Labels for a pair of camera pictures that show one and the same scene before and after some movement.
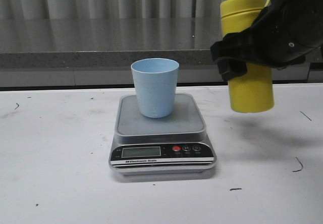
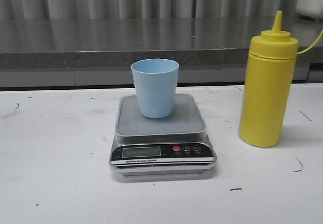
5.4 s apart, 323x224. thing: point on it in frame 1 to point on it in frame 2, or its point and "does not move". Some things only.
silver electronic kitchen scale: x=177 y=145 does not move
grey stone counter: x=112 y=43 does not move
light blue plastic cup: x=156 y=81 does not move
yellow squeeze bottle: x=252 y=91 to x=268 y=86
